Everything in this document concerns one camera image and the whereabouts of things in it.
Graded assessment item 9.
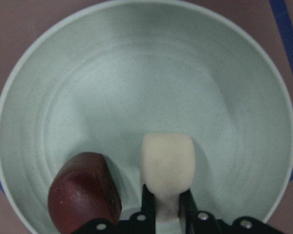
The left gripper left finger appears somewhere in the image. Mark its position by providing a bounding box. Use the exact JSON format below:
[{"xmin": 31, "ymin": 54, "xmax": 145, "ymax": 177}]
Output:
[{"xmin": 129, "ymin": 184, "xmax": 156, "ymax": 234}]

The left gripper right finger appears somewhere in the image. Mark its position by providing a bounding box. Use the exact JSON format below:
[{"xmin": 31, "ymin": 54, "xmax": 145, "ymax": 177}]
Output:
[{"xmin": 179, "ymin": 189, "xmax": 221, "ymax": 234}]

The white steamed bun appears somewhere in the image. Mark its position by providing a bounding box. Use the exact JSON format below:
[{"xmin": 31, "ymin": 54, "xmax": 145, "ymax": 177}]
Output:
[{"xmin": 141, "ymin": 133, "xmax": 196, "ymax": 222}]

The dark red bun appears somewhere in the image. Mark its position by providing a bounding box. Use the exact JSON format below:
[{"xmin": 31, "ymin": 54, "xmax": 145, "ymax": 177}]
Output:
[{"xmin": 48, "ymin": 152, "xmax": 122, "ymax": 234}]

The light green plate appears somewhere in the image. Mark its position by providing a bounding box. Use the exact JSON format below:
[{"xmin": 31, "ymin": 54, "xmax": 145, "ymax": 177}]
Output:
[{"xmin": 0, "ymin": 0, "xmax": 293, "ymax": 234}]

